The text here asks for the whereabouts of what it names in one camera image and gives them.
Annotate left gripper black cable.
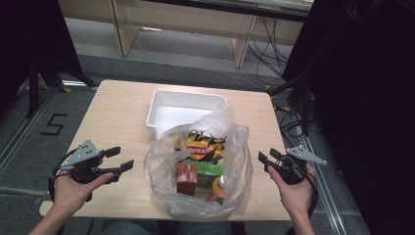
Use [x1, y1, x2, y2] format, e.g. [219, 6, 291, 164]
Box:
[47, 148, 79, 202]

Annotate green seaweed snack packet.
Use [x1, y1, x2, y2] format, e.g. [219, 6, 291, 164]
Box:
[181, 159, 225, 188]

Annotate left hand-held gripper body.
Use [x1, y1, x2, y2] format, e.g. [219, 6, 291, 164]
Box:
[59, 139, 115, 185]

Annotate person's left hand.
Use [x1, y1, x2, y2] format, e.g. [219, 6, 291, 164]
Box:
[52, 171, 115, 216]

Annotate yellow black chips bag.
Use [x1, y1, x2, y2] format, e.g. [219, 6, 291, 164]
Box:
[184, 128, 228, 165]

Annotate person's legs in jeans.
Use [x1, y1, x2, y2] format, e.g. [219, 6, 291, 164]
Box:
[100, 218, 247, 235]

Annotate black curtain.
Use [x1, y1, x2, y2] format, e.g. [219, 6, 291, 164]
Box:
[0, 0, 84, 114]
[282, 0, 415, 235]

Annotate black metal stand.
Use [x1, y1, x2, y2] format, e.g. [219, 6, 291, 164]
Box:
[267, 72, 315, 137]

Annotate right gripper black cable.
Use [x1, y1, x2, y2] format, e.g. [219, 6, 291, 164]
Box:
[302, 167, 321, 219]

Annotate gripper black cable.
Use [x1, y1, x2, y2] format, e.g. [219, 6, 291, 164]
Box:
[47, 148, 79, 202]
[302, 167, 321, 219]

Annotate black floor cable bundle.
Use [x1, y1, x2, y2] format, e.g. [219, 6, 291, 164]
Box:
[273, 103, 311, 150]

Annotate clear plastic bag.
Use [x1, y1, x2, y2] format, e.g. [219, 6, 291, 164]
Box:
[143, 102, 254, 223]

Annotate brown cookie box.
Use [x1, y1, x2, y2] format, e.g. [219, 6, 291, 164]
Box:
[175, 162, 199, 197]

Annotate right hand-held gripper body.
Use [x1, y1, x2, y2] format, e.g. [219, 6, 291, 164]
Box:
[269, 145, 327, 186]

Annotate light wooden desk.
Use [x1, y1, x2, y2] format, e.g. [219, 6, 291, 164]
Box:
[58, 0, 314, 70]

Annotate orange drink bottle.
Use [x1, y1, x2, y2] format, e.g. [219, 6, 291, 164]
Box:
[208, 174, 229, 205]

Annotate black tripod stand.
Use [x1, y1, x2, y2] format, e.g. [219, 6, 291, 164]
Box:
[25, 53, 99, 119]

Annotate hanging black cable bundle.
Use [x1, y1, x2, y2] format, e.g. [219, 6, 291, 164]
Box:
[247, 16, 289, 78]

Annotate white plastic tray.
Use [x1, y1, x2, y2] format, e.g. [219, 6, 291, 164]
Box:
[145, 89, 228, 141]

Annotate metal floor rail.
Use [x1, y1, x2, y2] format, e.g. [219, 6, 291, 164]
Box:
[298, 133, 348, 235]
[0, 86, 57, 177]

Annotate person's right hand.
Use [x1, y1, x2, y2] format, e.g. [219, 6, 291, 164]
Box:
[266, 164, 318, 216]

